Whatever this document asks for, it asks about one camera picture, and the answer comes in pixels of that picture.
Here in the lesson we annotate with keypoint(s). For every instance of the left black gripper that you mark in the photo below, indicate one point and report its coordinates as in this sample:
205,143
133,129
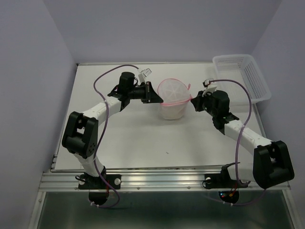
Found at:
149,96

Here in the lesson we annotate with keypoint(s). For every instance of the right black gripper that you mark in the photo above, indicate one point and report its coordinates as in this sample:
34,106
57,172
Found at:
198,99

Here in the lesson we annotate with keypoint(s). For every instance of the white mesh laundry bag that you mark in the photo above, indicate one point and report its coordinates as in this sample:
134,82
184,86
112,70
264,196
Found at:
176,95

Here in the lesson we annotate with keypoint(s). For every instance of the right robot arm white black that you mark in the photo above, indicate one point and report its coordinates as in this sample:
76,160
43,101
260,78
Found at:
271,163

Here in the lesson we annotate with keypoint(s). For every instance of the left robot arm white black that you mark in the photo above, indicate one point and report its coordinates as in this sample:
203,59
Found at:
81,135

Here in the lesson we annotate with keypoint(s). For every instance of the white plastic basket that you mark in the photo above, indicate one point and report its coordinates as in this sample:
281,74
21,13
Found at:
243,69

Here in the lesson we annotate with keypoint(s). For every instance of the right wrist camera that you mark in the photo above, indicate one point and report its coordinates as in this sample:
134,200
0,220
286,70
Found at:
209,87

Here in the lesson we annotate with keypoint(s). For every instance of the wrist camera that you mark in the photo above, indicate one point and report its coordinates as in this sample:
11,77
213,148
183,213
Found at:
209,87
143,74

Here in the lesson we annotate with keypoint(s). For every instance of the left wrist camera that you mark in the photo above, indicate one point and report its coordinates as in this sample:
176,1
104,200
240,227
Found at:
143,74

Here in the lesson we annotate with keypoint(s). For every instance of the aluminium mounting rail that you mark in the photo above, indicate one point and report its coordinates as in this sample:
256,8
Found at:
136,180

